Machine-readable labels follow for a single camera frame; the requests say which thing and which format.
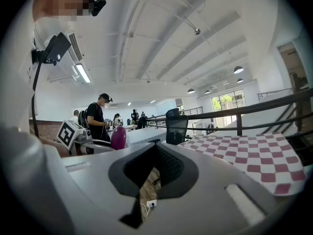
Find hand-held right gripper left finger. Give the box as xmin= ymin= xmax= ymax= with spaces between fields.
xmin=61 ymin=142 xmax=157 ymax=235

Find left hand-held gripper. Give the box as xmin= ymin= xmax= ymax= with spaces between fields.
xmin=56 ymin=118 xmax=115 ymax=156

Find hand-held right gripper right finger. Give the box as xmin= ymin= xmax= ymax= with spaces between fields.
xmin=144 ymin=142 xmax=292 ymax=235

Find person's left forearm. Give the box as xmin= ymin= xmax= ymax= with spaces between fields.
xmin=29 ymin=126 xmax=70 ymax=158

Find red white checkered cloth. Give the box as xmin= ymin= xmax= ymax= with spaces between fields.
xmin=177 ymin=132 xmax=307 ymax=196

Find white grid-lined table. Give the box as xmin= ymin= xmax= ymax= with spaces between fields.
xmin=126 ymin=127 xmax=168 ymax=148

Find black mesh office chair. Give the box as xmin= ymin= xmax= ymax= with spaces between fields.
xmin=148 ymin=108 xmax=194 ymax=146

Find ceiling tube light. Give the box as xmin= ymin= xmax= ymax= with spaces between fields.
xmin=74 ymin=63 xmax=92 ymax=84

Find large glass window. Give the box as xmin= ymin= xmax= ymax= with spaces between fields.
xmin=211 ymin=89 xmax=246 ymax=127

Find white ceiling air conditioner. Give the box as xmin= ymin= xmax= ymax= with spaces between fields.
xmin=66 ymin=32 xmax=85 ymax=62

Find person's white shirt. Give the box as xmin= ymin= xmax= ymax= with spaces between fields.
xmin=0 ymin=0 xmax=45 ymax=144

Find black chest-mounted device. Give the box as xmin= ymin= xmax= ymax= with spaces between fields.
xmin=31 ymin=32 xmax=72 ymax=67

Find dark metal railing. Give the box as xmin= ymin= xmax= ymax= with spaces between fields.
xmin=145 ymin=87 xmax=313 ymax=141

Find person's head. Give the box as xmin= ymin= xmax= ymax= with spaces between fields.
xmin=33 ymin=0 xmax=95 ymax=23

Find thick black cable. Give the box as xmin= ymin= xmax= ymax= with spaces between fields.
xmin=31 ymin=62 xmax=43 ymax=139

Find black head-mounted camera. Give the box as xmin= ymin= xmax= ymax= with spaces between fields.
xmin=84 ymin=0 xmax=107 ymax=17

